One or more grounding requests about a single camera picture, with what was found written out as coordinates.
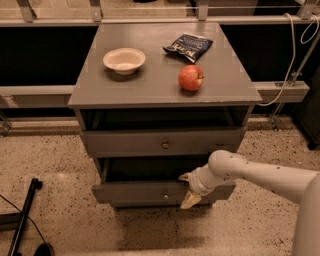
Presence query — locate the blue chip bag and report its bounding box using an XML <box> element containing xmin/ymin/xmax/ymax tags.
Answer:
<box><xmin>163</xmin><ymin>33</ymin><xmax>213</xmax><ymax>63</ymax></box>

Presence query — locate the metal railing frame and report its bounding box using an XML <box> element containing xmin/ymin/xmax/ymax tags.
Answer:
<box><xmin>0</xmin><ymin>0</ymin><xmax>320</xmax><ymax>138</ymax></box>

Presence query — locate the grey top drawer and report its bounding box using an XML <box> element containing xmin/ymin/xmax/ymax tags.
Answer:
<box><xmin>81</xmin><ymin>128</ymin><xmax>246</xmax><ymax>158</ymax></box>

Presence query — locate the white bowl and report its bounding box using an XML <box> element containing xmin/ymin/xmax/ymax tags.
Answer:
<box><xmin>103</xmin><ymin>48</ymin><xmax>146</xmax><ymax>75</ymax></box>

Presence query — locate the white cable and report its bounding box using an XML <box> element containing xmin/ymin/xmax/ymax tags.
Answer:
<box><xmin>256</xmin><ymin>13</ymin><xmax>320</xmax><ymax>108</ymax></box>

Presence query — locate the black round foot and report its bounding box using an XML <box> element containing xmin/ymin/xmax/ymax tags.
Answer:
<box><xmin>33</xmin><ymin>243</ymin><xmax>55</xmax><ymax>256</ymax></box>

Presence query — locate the black cable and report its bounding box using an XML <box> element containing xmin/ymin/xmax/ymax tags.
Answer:
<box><xmin>0</xmin><ymin>194</ymin><xmax>47</xmax><ymax>244</ymax></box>

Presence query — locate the red apple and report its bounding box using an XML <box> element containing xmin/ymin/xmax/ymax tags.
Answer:
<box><xmin>178</xmin><ymin>65</ymin><xmax>204</xmax><ymax>92</ymax></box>

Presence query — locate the grey drawer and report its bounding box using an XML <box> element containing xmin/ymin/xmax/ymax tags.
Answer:
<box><xmin>81</xmin><ymin>128</ymin><xmax>246</xmax><ymax>158</ymax></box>
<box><xmin>91</xmin><ymin>156</ymin><xmax>237</xmax><ymax>206</ymax></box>

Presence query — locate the black stand leg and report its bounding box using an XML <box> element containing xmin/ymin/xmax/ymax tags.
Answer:
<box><xmin>0</xmin><ymin>178</ymin><xmax>42</xmax><ymax>256</ymax></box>

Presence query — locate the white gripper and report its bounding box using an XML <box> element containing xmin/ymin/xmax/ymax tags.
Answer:
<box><xmin>178</xmin><ymin>165</ymin><xmax>222</xmax><ymax>210</ymax></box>

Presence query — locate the grey drawer cabinet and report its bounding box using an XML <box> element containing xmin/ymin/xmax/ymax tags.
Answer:
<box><xmin>68</xmin><ymin>22</ymin><xmax>263</xmax><ymax>210</ymax></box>

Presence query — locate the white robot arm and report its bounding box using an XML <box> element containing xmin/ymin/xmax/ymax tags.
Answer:
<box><xmin>179</xmin><ymin>150</ymin><xmax>320</xmax><ymax>256</ymax></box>

